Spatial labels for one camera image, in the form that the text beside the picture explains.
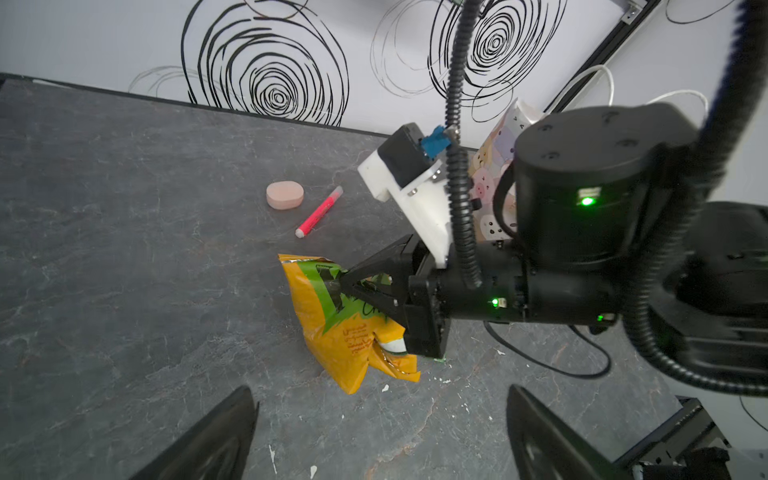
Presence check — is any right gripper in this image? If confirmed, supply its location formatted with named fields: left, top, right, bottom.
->
left=338, top=235, right=528, bottom=358

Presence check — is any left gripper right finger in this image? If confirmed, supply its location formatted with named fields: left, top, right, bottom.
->
left=506, top=385, right=630, bottom=480

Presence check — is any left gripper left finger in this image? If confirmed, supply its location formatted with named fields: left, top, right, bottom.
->
left=132, top=385, right=259, bottom=479

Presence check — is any yellow snack bag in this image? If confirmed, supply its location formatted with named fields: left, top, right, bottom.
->
left=278, top=254, right=421, bottom=395

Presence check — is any white patterned paper bag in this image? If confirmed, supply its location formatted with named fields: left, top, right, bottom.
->
left=469, top=98, right=546, bottom=241

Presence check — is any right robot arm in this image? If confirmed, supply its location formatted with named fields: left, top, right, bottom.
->
left=333, top=1, right=767, bottom=397

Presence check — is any pink marker pen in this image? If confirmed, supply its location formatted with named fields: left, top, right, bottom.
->
left=295, top=186, right=344, bottom=238

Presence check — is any pink round eraser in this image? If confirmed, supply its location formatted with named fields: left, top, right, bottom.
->
left=265, top=181, right=304, bottom=211

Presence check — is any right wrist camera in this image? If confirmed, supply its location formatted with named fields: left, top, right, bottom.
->
left=357, top=123, right=452, bottom=269

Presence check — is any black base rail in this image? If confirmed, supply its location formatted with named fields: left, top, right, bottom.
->
left=614, top=397, right=767, bottom=479

